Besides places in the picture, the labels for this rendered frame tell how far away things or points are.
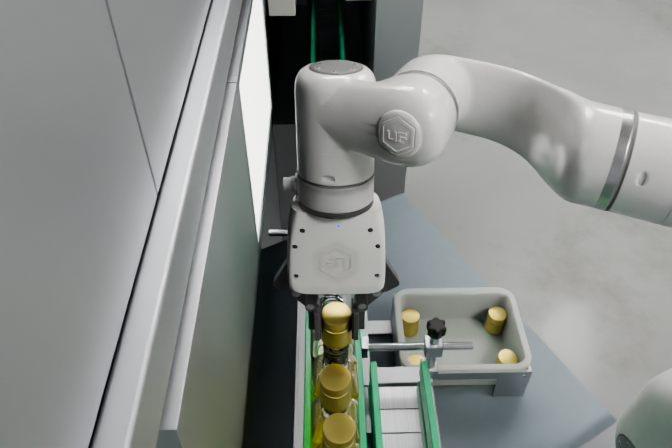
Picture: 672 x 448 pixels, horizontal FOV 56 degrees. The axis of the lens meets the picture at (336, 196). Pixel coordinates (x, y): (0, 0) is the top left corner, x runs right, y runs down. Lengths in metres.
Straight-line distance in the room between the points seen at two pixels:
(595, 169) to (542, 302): 1.83
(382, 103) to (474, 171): 2.25
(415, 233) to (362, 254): 0.78
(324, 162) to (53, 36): 0.28
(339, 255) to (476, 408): 0.61
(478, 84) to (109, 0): 0.33
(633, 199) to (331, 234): 0.27
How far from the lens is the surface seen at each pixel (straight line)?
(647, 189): 0.53
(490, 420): 1.18
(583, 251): 2.55
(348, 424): 0.68
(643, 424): 0.79
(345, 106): 0.54
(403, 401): 1.02
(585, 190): 0.53
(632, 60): 3.78
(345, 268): 0.64
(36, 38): 0.36
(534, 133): 0.60
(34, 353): 0.35
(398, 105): 0.52
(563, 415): 1.21
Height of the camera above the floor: 1.77
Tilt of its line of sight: 43 degrees down
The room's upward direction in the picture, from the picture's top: straight up
